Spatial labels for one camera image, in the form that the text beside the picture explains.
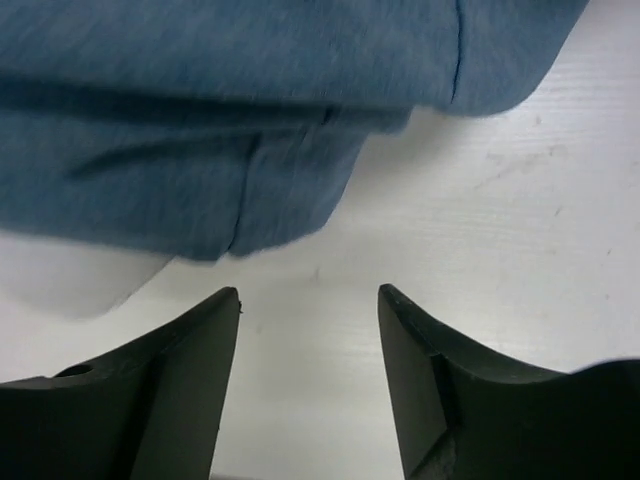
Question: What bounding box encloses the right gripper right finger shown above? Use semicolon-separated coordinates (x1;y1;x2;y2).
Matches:
378;284;639;480

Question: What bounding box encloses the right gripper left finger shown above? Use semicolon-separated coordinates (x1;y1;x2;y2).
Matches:
1;287;240;479

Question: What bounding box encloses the white pillow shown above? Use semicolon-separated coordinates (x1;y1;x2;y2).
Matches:
1;231;172;319

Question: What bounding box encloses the blue pillowcase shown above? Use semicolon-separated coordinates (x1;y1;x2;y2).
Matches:
1;1;585;260

